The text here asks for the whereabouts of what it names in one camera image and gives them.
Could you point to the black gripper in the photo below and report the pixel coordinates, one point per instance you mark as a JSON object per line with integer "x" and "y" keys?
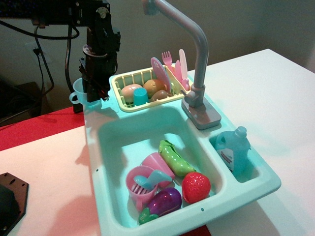
{"x": 97, "y": 69}

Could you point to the translucent blue toy cup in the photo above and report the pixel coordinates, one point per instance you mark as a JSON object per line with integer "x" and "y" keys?
{"x": 79, "y": 96}

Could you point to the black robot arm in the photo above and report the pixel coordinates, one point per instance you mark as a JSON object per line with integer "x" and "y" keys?
{"x": 103, "y": 42}

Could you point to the small teal toy cup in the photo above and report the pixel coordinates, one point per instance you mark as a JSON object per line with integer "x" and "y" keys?
{"x": 140, "y": 97}

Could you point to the teal plastic toy sink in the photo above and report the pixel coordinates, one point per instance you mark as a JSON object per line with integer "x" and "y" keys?
{"x": 120, "y": 138}

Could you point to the pink toy cup lying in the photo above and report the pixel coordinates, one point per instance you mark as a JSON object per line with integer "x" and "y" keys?
{"x": 156, "y": 162}

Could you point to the toy burger bun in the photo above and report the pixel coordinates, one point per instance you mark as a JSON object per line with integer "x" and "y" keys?
{"x": 128, "y": 91}

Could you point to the yellow plastic dish rack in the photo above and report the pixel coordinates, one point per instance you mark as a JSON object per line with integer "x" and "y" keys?
{"x": 128, "y": 104}

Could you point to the red cloth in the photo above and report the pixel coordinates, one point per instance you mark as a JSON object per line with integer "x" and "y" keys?
{"x": 39, "y": 127}

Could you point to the toy potato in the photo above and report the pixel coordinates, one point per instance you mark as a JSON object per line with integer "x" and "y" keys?
{"x": 154, "y": 85}

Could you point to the brown toy food piece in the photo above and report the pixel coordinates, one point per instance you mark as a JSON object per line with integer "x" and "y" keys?
{"x": 159, "y": 95}

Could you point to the pink toy plate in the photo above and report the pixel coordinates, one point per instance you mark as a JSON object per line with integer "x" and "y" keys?
{"x": 161, "y": 73}

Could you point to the dark box in background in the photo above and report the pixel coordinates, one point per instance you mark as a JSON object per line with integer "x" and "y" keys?
{"x": 21, "y": 102}

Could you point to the pink toy fork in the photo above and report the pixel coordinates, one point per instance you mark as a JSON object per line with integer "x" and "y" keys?
{"x": 167, "y": 59}

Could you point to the green toy pea pod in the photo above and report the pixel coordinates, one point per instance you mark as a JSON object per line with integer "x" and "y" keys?
{"x": 174, "y": 160}

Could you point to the pink toy knife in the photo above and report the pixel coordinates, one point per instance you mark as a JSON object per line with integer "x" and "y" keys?
{"x": 183, "y": 64}

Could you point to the blue toy spoon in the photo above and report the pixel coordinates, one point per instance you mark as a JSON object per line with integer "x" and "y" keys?
{"x": 154, "y": 178}

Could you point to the grey toy faucet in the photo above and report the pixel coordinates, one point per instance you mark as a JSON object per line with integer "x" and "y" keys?
{"x": 200, "y": 111}

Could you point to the pink fork in mug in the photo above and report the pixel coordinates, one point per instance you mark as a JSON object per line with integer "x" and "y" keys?
{"x": 137, "y": 189}

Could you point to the pink toy mug upright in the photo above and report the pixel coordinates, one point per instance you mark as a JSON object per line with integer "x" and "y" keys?
{"x": 140, "y": 195}

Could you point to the purple toy eggplant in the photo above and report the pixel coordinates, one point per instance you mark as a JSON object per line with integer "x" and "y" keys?
{"x": 164, "y": 202}

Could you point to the red toy strawberry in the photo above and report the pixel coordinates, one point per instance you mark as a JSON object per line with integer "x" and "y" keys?
{"x": 195, "y": 187}

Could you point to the blue toy detergent bottle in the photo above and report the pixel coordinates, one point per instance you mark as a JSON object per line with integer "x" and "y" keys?
{"x": 233, "y": 147}

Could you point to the white wall outlet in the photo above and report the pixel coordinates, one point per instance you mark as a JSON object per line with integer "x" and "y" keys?
{"x": 33, "y": 50}

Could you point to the black mount plate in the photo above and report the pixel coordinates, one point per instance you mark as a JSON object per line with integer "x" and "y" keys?
{"x": 13, "y": 201}

